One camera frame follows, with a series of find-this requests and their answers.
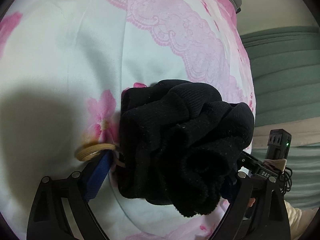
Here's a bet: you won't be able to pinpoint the green curtain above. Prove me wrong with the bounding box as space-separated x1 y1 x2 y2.
241 27 319 209

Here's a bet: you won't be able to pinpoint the beige curtain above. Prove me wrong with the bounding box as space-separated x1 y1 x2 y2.
252 117 320 150

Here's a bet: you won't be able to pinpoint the pink floral duvet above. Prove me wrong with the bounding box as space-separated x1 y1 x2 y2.
1 0 256 239

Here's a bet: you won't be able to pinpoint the black pants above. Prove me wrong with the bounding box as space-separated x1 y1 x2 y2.
114 80 254 217

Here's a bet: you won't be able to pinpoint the black cable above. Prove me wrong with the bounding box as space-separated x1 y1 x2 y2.
276 166 294 195

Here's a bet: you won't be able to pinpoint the black camera box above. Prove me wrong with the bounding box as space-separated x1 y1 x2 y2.
266 129 292 160

